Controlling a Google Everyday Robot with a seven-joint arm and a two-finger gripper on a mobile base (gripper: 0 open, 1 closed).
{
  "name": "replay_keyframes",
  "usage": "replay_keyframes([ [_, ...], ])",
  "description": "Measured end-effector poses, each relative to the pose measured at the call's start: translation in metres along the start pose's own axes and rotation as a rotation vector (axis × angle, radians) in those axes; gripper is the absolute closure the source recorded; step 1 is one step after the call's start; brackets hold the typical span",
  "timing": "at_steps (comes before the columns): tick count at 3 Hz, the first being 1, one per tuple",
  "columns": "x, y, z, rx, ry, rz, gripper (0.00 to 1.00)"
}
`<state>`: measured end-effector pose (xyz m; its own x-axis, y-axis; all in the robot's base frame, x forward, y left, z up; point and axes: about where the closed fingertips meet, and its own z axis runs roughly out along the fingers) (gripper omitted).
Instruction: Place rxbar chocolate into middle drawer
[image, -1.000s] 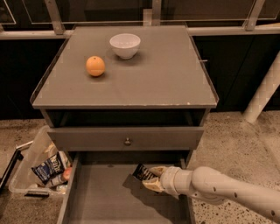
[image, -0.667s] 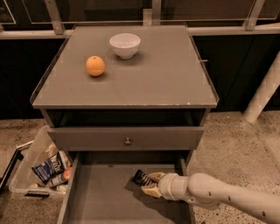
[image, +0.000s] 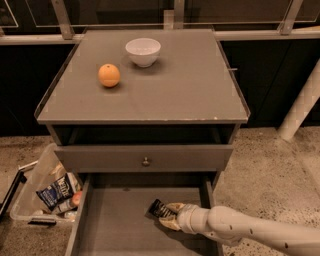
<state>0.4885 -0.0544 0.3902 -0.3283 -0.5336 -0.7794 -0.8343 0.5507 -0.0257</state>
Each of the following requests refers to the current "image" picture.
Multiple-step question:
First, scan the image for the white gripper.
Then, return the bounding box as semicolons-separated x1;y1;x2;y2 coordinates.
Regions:
159;203;211;234

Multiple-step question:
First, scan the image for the black rxbar chocolate bar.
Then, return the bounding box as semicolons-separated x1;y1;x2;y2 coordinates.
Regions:
148;199;174;218

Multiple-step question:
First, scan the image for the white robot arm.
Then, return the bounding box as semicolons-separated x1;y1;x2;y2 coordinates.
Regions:
159;203;320;256

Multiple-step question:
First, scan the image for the round metal drawer knob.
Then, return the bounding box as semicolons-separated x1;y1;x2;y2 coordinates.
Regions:
142;157;150;167

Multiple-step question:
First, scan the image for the grey open middle drawer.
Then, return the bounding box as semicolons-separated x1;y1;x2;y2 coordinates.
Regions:
65;173;222;256

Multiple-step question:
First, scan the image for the grey top drawer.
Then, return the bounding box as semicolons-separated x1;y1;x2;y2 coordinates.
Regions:
55;145;233;173

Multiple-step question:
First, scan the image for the grey drawer cabinet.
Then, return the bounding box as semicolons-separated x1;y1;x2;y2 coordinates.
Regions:
34;28;251;256

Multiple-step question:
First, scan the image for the blue kettle chips bag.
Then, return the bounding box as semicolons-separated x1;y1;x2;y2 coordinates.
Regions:
36;173;74;211

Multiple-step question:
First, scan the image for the clear plastic storage bin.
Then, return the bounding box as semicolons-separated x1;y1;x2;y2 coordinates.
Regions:
10;143;83;223

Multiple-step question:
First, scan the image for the orange fruit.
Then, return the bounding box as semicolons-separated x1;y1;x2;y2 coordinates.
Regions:
98;64;120;88

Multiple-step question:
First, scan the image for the white ceramic bowl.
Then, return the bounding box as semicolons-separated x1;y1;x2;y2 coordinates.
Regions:
125;38;161;67

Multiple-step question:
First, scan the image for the white diagonal post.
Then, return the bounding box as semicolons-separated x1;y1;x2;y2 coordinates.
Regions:
278;59;320;141

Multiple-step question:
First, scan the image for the metal railing frame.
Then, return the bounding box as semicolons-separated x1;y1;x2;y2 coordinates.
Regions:
0;0;320;45

